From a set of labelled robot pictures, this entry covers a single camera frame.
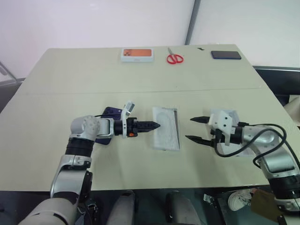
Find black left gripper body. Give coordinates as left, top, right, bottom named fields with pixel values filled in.
left=126, top=118, right=141, bottom=138

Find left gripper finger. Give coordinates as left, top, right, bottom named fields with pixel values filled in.
left=137, top=120, right=161, bottom=128
left=137, top=126, right=160, bottom=135

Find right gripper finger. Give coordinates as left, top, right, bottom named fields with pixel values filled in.
left=185, top=135, right=215, bottom=147
left=190, top=115, right=211, bottom=124

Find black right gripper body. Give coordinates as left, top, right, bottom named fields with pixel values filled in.
left=210, top=127, right=224, bottom=147

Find dark blue smartphone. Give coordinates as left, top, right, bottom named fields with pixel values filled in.
left=95, top=106, right=123, bottom=146

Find dark blue phone with black screen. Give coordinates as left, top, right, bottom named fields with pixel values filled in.
left=210, top=50, right=242, bottom=60

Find white box with orange phone print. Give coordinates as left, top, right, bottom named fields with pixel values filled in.
left=120, top=48, right=155, bottom=64

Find silver metal latch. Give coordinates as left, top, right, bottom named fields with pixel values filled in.
left=203, top=193, right=216, bottom=207

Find white sneaker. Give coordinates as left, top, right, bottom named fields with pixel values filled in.
left=228, top=189, right=256, bottom=211

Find grey rounded shape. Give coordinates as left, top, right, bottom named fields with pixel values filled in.
left=165, top=190, right=195, bottom=225
left=109, top=190, right=136, bottom=225

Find person's bare lower leg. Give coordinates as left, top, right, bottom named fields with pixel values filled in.
left=250, top=189, right=275, bottom=214

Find black side table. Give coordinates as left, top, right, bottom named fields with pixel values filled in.
left=254, top=65, right=300, bottom=106

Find grey metal pole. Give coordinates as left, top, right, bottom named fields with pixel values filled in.
left=184, top=0, right=200, bottom=45

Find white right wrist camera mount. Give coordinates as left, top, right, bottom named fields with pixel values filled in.
left=209, top=110, right=236, bottom=146

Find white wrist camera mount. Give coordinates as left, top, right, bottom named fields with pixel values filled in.
left=120, top=101, right=136, bottom=140
left=209, top=110, right=236, bottom=146

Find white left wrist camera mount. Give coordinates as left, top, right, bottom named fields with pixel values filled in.
left=120, top=101, right=136, bottom=140

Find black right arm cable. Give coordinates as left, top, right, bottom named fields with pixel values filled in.
left=215, top=121, right=287, bottom=167

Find red handled scissors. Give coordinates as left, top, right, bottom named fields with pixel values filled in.
left=166, top=47, right=184, bottom=65

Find grey metal frame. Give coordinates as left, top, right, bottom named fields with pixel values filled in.
left=0, top=61, right=25, bottom=88

